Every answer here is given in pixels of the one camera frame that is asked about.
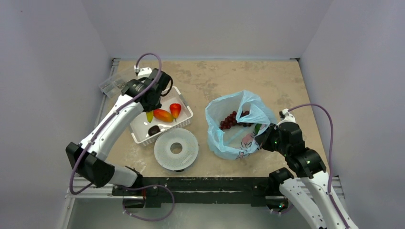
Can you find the light blue plastic bag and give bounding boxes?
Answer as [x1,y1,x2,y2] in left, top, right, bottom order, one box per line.
[205,90,277,160]

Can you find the wrist white camera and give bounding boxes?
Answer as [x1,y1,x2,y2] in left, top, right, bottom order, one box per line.
[277,108,296,126]
[134,65,152,79]

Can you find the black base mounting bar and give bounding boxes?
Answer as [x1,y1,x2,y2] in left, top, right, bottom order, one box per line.
[112,177,289,211]

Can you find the red orange fake fruit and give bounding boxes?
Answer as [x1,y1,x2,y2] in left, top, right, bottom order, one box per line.
[153,109,174,123]

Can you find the clear plastic screw organizer box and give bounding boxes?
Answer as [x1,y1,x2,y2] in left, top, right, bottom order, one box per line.
[98,66,136,98]

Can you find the dark fruit in basket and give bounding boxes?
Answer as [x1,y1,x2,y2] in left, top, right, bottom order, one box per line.
[148,125,161,136]

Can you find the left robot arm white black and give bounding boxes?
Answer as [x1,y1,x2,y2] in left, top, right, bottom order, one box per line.
[65,68,173,195]

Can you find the yellow fake fruit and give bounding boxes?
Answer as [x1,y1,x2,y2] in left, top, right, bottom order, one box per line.
[146,111,154,123]

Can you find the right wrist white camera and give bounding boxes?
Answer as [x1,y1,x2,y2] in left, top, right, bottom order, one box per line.
[277,108,296,126]

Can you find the red fake grapes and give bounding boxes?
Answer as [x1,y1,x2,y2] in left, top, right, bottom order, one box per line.
[219,111,253,130]

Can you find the white perforated plastic basket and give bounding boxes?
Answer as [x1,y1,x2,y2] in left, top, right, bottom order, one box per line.
[129,86,193,146]

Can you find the green fake fruit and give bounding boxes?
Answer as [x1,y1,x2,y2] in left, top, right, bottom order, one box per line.
[254,124,262,135]

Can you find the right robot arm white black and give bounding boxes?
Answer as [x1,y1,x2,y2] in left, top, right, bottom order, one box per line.
[255,122,357,229]

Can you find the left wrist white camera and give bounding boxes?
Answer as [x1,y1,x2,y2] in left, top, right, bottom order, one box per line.
[134,65,152,79]

